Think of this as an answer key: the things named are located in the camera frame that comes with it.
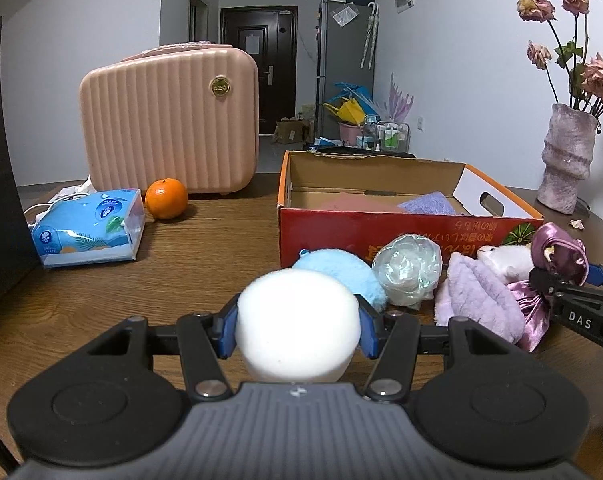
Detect white round sponge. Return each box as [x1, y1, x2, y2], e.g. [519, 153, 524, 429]
[236, 269, 361, 384]

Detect lavender knit drawstring pouch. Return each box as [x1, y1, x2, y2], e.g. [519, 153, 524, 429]
[398, 191, 457, 216]

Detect pink scouring sponge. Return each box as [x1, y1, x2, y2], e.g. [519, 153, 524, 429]
[317, 192, 403, 212]

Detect yellow white plush toy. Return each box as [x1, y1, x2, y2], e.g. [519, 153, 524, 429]
[476, 245, 533, 285]

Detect fallen pink petal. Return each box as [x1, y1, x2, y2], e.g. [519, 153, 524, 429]
[569, 219, 585, 231]

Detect light blue plush ball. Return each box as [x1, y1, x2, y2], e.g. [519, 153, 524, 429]
[292, 248, 387, 312]

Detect iridescent mesh shower puff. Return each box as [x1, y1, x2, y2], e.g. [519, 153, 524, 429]
[372, 234, 443, 310]

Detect light purple plush cloth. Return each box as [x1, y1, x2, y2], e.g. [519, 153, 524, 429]
[434, 252, 525, 344]

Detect pink textured vase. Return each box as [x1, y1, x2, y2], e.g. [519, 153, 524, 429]
[537, 103, 600, 214]

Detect orange cardboard box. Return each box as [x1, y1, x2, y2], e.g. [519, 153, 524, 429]
[277, 151, 543, 266]

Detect orange fruit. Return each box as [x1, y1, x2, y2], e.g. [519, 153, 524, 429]
[145, 178, 188, 220]

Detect light blue tissue pack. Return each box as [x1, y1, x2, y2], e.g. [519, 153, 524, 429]
[31, 188, 145, 269]

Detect black bag on chair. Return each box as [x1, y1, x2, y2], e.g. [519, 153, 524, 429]
[308, 145, 415, 159]

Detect dried pink roses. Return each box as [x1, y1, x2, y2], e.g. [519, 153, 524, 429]
[516, 0, 603, 118]

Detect cardboard box on floor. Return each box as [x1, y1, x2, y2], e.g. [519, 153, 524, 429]
[273, 118, 313, 144]

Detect pink ribbed suitcase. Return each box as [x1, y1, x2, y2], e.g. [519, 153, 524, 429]
[79, 42, 259, 194]

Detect yellow bag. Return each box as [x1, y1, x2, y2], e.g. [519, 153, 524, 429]
[323, 98, 367, 127]

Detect white umbrella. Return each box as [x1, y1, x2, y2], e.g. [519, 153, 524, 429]
[360, 2, 379, 70]

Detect dark entrance door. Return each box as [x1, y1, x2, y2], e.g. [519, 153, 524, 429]
[221, 6, 298, 136]

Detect grey refrigerator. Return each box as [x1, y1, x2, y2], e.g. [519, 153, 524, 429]
[315, 0, 374, 139]

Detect wire rack with bottles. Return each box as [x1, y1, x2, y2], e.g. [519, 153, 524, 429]
[358, 117, 411, 154]

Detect white charging cable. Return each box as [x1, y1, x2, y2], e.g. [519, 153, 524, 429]
[22, 176, 101, 226]

